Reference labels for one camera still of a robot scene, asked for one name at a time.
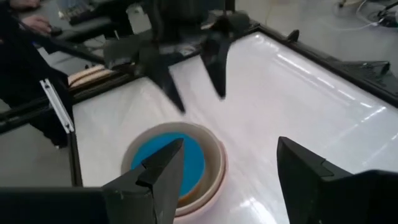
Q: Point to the beige bowl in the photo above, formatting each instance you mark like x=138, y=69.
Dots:
x=214, y=155

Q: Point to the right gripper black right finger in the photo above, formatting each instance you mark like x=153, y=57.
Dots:
x=304, y=186

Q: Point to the person's hand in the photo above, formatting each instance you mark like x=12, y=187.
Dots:
x=25, y=3
x=37, y=23

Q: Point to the light wooden boards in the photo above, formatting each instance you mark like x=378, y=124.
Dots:
x=87, y=76

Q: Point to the person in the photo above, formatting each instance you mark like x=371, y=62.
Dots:
x=18, y=68

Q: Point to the black table frame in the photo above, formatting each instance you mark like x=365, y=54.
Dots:
x=311, y=51

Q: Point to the black corner bracket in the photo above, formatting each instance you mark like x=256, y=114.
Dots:
x=367, y=73

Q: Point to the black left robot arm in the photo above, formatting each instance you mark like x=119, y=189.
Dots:
x=177, y=12

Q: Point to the silver aluminium bar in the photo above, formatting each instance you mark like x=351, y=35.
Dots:
x=59, y=107

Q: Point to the blue bowl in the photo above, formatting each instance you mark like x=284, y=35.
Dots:
x=196, y=155

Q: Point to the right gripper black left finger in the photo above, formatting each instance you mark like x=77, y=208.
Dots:
x=155, y=193

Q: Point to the black frame knob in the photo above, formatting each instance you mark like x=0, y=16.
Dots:
x=293, y=35

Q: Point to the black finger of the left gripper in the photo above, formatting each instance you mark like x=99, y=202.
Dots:
x=161, y=74
x=217, y=62

